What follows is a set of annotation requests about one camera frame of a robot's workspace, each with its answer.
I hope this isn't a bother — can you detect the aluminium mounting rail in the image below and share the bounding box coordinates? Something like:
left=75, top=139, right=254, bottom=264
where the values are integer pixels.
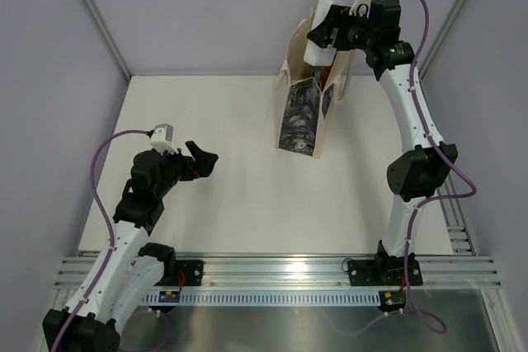
left=53, top=251, right=502, bottom=289

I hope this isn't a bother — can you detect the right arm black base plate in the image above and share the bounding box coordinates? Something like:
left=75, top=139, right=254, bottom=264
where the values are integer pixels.
left=343, top=255, right=423, bottom=287

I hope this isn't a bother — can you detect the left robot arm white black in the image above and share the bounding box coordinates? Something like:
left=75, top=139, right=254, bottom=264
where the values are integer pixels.
left=42, top=141, right=219, bottom=351

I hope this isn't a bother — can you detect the white slotted cable duct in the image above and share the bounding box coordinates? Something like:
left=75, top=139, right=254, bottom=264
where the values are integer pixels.
left=139, top=290, right=381, bottom=307

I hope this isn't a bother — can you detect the left aluminium frame post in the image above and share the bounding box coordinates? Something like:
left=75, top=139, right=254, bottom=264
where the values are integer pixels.
left=79, top=0, right=133, bottom=82

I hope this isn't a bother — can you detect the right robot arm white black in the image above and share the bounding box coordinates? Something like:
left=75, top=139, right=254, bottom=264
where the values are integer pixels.
left=304, top=0, right=458, bottom=286

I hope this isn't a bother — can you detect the cream canvas tote bag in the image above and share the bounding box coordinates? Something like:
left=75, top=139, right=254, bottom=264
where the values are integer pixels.
left=274, top=10, right=355, bottom=158

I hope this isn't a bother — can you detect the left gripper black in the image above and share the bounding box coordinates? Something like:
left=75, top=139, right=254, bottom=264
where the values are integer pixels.
left=154, top=141, right=217, bottom=199

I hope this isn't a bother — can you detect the right aluminium frame post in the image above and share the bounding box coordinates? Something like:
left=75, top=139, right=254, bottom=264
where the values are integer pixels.
left=419, top=0, right=469, bottom=79

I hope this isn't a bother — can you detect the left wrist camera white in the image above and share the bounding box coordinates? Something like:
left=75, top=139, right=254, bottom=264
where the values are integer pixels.
left=149, top=124, right=177, bottom=154

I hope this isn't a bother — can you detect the red squeeze bottle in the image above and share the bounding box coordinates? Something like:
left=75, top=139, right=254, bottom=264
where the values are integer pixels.
left=320, top=65, right=332, bottom=86

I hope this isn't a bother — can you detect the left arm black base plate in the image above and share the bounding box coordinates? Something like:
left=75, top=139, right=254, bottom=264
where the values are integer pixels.
left=159, top=260, right=205, bottom=287

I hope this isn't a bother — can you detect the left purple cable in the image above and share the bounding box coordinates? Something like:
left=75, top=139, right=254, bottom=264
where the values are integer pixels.
left=49, top=129, right=174, bottom=352

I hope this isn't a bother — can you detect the aluminium frame post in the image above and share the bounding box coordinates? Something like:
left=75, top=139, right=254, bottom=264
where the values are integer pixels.
left=419, top=0, right=469, bottom=79
left=79, top=0, right=133, bottom=82

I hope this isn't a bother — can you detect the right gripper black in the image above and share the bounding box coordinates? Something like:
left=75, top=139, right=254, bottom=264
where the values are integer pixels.
left=307, top=4, right=376, bottom=52

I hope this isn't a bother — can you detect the small white bottle black cap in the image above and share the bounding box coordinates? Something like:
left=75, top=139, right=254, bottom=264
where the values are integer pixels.
left=304, top=0, right=345, bottom=68

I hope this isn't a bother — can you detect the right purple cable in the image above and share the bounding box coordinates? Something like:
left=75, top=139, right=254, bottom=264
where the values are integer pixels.
left=329, top=0, right=478, bottom=336

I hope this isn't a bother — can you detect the purple cable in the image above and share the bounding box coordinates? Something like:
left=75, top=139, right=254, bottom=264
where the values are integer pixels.
left=49, top=129, right=174, bottom=352
left=329, top=0, right=478, bottom=336

